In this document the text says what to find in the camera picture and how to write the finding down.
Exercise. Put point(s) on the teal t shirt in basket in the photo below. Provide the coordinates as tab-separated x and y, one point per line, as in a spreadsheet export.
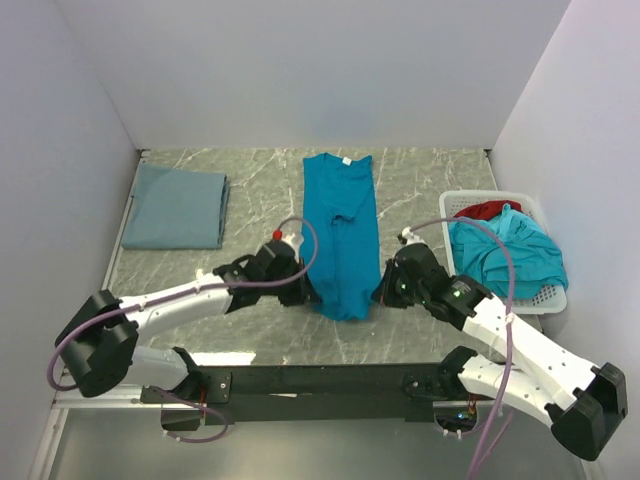
537	260

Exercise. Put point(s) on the bright blue t shirt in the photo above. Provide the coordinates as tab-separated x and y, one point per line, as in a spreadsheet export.
341	241

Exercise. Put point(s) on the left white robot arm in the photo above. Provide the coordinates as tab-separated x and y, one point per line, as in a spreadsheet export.
103	344

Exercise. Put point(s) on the folded grey-blue t shirt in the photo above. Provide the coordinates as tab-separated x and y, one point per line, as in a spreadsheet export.
175	209

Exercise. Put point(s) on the red t shirt in basket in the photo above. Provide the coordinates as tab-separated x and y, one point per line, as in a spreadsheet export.
487	210

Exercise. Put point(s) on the aluminium rail frame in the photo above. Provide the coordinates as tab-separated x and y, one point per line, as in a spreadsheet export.
334	264

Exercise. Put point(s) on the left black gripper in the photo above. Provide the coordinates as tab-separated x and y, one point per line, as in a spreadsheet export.
302	286

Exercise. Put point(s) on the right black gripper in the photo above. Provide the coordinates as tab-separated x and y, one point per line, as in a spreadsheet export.
388	284

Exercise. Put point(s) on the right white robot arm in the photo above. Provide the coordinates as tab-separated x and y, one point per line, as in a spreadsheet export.
582	403

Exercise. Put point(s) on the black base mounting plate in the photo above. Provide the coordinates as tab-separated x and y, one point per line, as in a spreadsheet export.
332	392

